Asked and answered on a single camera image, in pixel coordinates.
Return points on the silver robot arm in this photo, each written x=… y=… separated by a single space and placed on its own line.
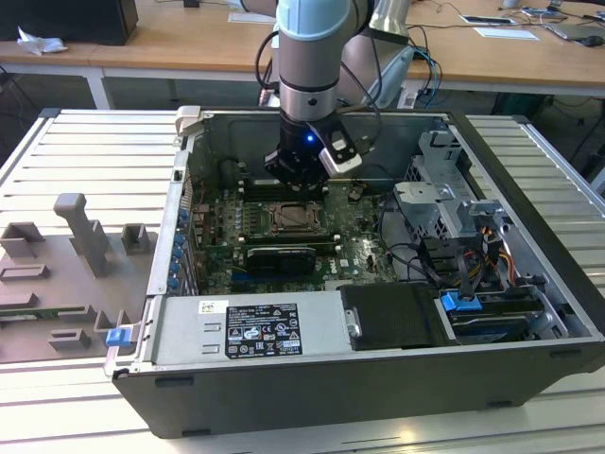
x=307 y=61

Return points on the black RAM slot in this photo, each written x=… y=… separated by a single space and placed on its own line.
x=293 y=237
x=293 y=240
x=255 y=197
x=253 y=193
x=326 y=244
x=328 y=249

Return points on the CPU socket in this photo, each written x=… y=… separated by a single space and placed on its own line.
x=271 y=232

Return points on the black plastic cover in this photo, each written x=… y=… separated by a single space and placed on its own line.
x=392 y=317

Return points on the green motherboard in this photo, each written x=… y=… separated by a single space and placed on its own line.
x=359 y=236

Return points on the graphics card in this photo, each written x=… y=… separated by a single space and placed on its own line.
x=281 y=260

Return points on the pale blue teach pendant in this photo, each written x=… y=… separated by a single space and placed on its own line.
x=397 y=75

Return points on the perforated metal drive cage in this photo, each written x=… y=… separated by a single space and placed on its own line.
x=425 y=198

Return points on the wooden desk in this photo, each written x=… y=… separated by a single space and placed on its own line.
x=189 y=52

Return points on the power supply rating label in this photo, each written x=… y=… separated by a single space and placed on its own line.
x=264 y=331

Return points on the silver power supply unit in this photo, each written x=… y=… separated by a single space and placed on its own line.
x=189 y=331

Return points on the flat tablet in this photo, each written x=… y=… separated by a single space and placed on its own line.
x=487 y=19

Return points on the black and silver PC case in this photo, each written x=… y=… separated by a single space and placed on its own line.
x=331 y=402

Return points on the white paper sheet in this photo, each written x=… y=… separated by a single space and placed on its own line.
x=506 y=32

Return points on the hard disk in blue carrier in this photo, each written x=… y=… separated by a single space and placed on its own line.
x=491 y=321

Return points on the blue plastic clip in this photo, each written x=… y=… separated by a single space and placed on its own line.
x=117 y=338

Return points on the grey parts rack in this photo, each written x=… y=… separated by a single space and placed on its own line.
x=57 y=284

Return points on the black box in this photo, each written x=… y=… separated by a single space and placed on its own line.
x=61 y=19

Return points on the crumpled white paper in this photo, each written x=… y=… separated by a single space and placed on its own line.
x=40 y=42

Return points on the grey laptop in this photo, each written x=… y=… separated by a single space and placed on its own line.
x=574 y=30

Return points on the green RAM stick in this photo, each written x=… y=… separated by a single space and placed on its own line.
x=28 y=313

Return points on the black computer mouse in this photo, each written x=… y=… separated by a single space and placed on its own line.
x=593 y=41

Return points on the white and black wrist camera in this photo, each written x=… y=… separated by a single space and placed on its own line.
x=340 y=156

